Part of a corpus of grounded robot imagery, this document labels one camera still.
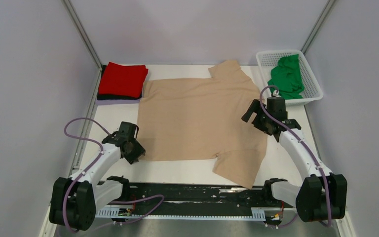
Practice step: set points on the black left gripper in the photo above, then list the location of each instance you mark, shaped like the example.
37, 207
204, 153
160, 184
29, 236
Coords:
139, 150

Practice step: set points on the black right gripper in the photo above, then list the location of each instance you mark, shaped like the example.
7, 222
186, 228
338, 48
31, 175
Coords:
253, 108

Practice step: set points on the beige t shirt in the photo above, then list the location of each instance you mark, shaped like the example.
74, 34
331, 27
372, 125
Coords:
196, 118

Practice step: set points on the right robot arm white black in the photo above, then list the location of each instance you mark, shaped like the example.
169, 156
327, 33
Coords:
322, 194

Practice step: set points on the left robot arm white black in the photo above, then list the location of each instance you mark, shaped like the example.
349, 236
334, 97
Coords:
76, 200

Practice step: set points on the green t shirt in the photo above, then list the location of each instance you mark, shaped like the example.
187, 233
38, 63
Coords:
287, 77

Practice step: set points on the white plastic basket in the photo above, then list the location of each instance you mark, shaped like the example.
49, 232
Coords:
267, 60

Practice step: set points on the folded black t shirt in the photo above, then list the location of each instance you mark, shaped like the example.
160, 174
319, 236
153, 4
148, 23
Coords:
117, 97

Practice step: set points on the folded red t shirt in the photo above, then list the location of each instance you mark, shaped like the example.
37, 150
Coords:
123, 80

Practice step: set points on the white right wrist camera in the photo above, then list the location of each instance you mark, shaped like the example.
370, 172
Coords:
275, 94

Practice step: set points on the right aluminium frame post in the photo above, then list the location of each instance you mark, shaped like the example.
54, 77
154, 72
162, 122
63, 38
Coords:
318, 25

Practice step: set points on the aluminium frame post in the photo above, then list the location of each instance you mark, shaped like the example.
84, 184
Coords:
82, 32
318, 25

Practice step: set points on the left aluminium frame post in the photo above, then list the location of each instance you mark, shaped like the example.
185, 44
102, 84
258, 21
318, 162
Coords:
82, 32

